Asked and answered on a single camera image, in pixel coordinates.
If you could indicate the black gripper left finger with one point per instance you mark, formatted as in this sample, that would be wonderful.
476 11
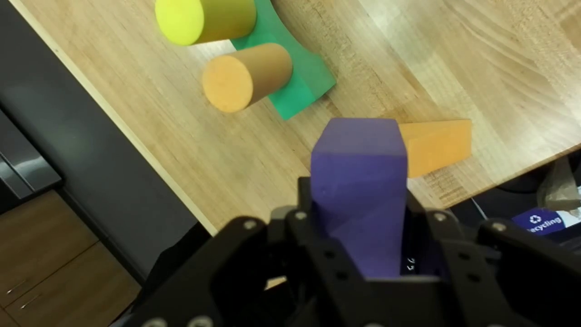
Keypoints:
242 265

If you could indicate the orange cylinder block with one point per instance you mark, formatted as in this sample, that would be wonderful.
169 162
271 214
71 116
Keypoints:
242 75

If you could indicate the stainless steel oven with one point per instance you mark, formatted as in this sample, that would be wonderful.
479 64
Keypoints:
20 164

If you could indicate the green bridge block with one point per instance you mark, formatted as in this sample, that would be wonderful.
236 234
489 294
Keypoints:
302 78

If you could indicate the long wooden table black legs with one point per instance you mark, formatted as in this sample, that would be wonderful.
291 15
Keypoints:
151 109

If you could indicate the purple block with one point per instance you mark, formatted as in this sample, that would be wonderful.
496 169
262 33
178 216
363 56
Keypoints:
360 193

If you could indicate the orange wedge block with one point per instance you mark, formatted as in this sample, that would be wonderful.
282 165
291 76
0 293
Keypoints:
438 145

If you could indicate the blue recycling bin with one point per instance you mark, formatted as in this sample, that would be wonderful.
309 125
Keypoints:
538 220

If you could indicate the wide wooden base cabinet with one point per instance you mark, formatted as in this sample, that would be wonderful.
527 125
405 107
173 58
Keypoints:
47 265

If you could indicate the yellow cylinder block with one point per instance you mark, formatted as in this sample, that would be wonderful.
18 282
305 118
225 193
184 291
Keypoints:
182 20

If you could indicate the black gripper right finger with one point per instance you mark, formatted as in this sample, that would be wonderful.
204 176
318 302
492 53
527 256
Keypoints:
509 278

